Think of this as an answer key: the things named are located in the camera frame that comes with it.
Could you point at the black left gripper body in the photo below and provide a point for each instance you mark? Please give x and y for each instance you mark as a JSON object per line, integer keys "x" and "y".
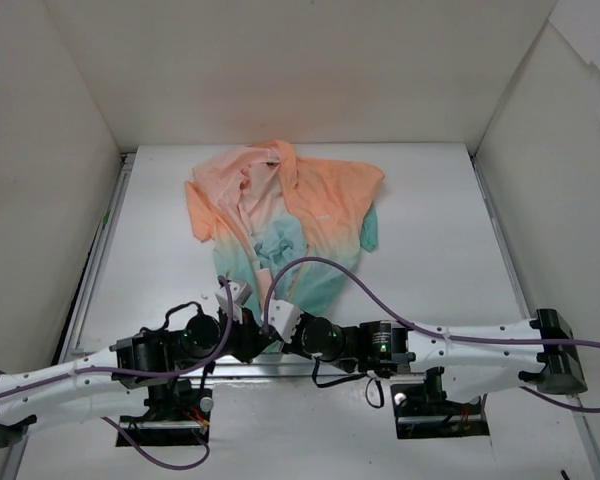
{"x": 247, "y": 338}

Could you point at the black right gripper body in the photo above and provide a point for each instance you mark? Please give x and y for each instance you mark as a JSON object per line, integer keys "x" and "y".
{"x": 272, "y": 338}

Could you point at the orange and teal jacket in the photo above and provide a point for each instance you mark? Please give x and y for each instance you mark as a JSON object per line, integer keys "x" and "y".
{"x": 275, "y": 217}

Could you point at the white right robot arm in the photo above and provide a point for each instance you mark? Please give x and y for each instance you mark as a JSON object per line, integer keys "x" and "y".
{"x": 462, "y": 363}

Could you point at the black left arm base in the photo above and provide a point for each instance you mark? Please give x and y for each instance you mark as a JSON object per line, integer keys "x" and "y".
{"x": 179, "y": 414}

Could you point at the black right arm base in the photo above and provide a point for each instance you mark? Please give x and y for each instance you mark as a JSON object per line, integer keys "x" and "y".
{"x": 419, "y": 417}

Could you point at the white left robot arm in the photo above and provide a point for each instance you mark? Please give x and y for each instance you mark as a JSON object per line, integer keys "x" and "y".
{"x": 147, "y": 359}

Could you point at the aluminium table edge rail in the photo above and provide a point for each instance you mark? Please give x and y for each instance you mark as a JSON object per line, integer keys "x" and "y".
{"x": 277, "y": 366}

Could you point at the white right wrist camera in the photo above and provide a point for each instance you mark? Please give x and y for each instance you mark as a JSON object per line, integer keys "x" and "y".
{"x": 283, "y": 316}

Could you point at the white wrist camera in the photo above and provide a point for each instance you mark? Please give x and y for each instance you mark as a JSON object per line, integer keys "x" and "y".
{"x": 283, "y": 316}
{"x": 231, "y": 299}

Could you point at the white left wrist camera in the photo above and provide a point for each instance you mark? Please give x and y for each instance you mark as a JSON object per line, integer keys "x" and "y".
{"x": 231, "y": 299}

